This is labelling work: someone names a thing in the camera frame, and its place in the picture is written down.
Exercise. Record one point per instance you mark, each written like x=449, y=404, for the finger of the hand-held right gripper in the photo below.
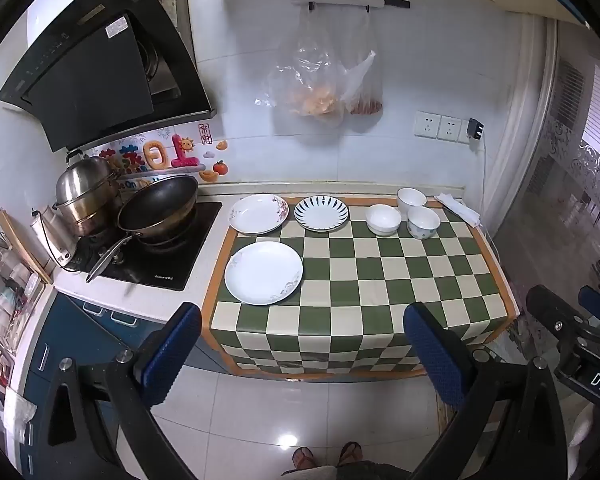
x=547, y=307
x=597, y=305

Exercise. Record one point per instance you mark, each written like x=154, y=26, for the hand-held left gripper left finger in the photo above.
x=172, y=355

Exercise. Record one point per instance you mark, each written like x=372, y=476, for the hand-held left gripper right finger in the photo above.
x=430, y=345

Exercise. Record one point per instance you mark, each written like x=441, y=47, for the tall white bowl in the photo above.
x=411, y=199

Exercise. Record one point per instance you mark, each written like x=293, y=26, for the green checkered tablecloth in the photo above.
x=360, y=290

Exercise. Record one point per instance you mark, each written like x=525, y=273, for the black induction cooktop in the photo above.
x=180, y=260

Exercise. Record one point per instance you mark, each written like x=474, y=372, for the blue kitchen cabinet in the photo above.
x=75, y=330

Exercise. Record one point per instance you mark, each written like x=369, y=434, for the white bowl with blue pattern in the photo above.
x=423, y=222

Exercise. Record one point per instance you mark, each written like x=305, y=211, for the large white plate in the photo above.
x=263, y=272

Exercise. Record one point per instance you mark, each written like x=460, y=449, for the low white bowl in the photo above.
x=383, y=220

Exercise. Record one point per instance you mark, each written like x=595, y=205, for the folded white cloth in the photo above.
x=457, y=208

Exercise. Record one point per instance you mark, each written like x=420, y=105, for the person's right foot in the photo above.
x=350, y=454

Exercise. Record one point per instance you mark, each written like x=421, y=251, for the patterned frosted glass door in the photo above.
x=570, y=170

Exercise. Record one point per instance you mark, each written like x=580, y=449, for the person's clothing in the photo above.
x=330, y=474

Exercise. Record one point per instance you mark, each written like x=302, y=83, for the steel electric kettle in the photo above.
x=55, y=240

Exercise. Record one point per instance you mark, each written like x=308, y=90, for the white plate with pink flowers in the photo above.
x=257, y=214

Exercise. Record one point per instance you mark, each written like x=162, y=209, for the white plate with dark stripes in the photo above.
x=322, y=213

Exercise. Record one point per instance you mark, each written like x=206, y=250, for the cluttered storage rack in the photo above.
x=5, y=300

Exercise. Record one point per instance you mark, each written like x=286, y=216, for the white plastic bag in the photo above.
x=2, y=410

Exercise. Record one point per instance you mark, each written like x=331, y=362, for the stainless steel steamer pot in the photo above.
x=82, y=185

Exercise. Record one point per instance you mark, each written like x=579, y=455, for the black power adapter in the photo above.
x=475, y=129

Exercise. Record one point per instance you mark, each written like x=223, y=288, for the wooden cutting board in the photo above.
x=17, y=240

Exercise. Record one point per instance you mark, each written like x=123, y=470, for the clear plastic bag red contents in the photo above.
x=365, y=95

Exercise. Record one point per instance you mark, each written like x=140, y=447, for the clear plastic bag orange contents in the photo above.
x=310, y=95

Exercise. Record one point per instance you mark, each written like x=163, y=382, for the black range hood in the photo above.
x=90, y=75

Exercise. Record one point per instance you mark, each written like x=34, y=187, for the colourful wall stickers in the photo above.
x=182, y=152

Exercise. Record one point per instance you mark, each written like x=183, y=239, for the white wall socket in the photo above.
x=450, y=128
x=426, y=125

